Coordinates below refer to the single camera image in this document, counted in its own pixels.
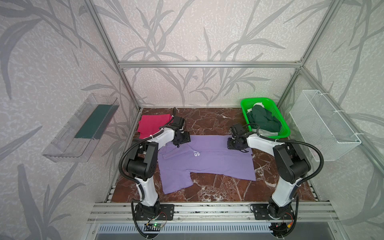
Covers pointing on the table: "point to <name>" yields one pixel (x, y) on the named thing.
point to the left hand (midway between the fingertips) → (188, 135)
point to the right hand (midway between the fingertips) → (230, 140)
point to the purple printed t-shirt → (204, 154)
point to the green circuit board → (157, 225)
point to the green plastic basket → (247, 103)
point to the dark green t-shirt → (260, 116)
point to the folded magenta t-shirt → (150, 124)
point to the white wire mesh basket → (328, 135)
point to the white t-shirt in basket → (259, 103)
